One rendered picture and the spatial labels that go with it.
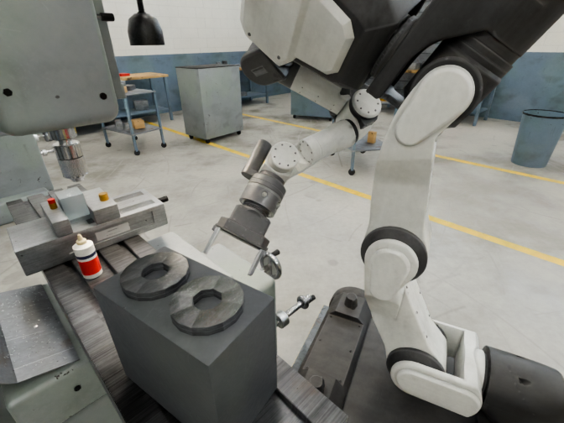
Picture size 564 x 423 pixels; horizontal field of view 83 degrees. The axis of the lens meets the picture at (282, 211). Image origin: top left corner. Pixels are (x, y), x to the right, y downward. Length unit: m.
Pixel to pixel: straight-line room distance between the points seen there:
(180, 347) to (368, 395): 0.74
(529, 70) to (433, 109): 7.16
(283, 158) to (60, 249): 0.58
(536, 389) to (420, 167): 0.59
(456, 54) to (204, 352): 0.57
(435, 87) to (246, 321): 0.46
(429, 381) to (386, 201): 0.46
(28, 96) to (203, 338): 0.46
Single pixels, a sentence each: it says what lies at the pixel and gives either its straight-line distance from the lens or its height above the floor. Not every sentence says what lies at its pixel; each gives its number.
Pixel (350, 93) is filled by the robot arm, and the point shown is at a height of 1.33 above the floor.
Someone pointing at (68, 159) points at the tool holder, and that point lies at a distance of 0.76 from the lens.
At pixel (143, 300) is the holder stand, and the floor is 1.15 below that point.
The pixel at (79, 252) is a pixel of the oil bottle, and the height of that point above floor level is 1.04.
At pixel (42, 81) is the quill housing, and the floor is 1.39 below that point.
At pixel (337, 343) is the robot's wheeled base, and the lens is 1.12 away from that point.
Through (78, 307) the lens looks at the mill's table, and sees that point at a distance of 0.80.
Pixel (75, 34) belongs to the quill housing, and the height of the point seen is 1.46.
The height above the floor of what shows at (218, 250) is 0.77.
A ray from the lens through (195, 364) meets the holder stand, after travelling 0.39.
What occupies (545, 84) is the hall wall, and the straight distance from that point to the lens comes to 7.73.
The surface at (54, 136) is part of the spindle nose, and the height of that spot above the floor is 1.29.
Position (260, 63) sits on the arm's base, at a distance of 0.85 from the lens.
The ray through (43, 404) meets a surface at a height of 0.85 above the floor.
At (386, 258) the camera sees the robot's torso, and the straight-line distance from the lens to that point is 0.72.
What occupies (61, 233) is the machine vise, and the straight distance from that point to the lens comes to 0.93.
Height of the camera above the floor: 1.44
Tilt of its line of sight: 28 degrees down
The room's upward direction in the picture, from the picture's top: 1 degrees counter-clockwise
